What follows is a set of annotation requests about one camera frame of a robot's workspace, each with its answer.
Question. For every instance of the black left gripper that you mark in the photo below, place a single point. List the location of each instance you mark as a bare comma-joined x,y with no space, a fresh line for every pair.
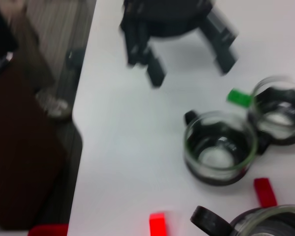
164,17

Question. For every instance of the thin green plate brick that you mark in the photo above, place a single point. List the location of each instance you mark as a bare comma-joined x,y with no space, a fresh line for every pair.
238,97

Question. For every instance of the white sneaker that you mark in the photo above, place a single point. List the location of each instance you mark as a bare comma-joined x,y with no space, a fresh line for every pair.
54,105

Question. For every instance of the dark red curved brick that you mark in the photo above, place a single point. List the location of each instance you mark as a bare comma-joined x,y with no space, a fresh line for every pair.
264,191

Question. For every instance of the bright red slope brick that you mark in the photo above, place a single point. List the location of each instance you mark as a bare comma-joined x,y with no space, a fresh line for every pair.
157,225

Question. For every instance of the dark brown panel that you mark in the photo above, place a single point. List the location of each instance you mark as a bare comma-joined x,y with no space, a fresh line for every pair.
19,147

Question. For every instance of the red plastic container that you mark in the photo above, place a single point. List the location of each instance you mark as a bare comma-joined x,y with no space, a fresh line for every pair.
49,231

